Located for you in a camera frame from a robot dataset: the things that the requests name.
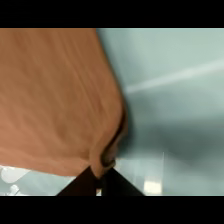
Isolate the brown garment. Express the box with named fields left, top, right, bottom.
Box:
left=0, top=28, right=130, bottom=180

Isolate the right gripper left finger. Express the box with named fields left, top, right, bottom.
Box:
left=55, top=165, right=102, bottom=197

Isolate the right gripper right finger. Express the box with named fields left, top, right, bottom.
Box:
left=101, top=167, right=146, bottom=197

